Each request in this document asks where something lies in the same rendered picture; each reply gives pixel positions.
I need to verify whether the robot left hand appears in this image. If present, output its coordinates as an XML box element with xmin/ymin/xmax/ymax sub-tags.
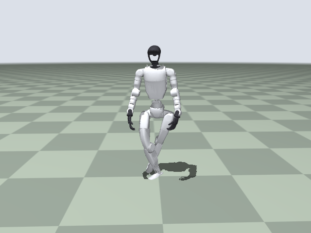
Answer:
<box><xmin>166</xmin><ymin>110</ymin><xmax>180</xmax><ymax>130</ymax></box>

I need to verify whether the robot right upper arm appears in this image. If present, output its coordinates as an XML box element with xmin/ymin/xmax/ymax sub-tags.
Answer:
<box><xmin>132</xmin><ymin>68</ymin><xmax>144</xmax><ymax>97</ymax></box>

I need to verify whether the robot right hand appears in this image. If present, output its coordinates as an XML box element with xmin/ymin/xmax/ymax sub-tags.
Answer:
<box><xmin>127</xmin><ymin>109</ymin><xmax>135</xmax><ymax>130</ymax></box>

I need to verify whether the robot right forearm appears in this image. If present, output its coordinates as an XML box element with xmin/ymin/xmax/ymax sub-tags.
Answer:
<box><xmin>127</xmin><ymin>90</ymin><xmax>137</xmax><ymax>114</ymax></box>

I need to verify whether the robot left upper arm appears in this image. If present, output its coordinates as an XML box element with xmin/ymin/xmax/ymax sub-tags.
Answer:
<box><xmin>165</xmin><ymin>68</ymin><xmax>177</xmax><ymax>97</ymax></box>

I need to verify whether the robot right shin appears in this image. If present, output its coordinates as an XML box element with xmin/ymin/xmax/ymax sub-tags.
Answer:
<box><xmin>144</xmin><ymin>149</ymin><xmax>161</xmax><ymax>174</ymax></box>

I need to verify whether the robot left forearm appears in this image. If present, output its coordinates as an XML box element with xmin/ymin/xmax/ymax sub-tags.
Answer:
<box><xmin>173</xmin><ymin>89</ymin><xmax>182</xmax><ymax>116</ymax></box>

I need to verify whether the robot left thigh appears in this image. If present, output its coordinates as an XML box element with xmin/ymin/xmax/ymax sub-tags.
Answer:
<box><xmin>155</xmin><ymin>110</ymin><xmax>174</xmax><ymax>144</ymax></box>

